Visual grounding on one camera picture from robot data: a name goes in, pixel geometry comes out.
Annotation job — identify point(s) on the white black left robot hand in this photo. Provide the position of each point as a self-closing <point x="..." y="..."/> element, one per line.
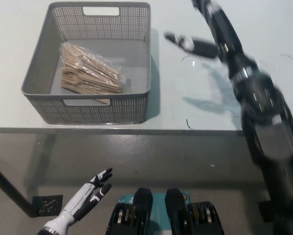
<point x="82" y="199"/>

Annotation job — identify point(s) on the grey perforated plastic basket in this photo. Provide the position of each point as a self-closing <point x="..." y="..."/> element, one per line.
<point x="136" y="61"/>

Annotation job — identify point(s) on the clear bag of wooden forks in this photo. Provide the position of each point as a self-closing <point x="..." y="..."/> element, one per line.
<point x="90" y="71"/>

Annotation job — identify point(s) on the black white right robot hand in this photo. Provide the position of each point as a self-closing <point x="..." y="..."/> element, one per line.
<point x="224" y="34"/>

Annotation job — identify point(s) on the black metal table leg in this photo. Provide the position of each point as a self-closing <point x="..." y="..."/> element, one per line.
<point x="11" y="189"/>

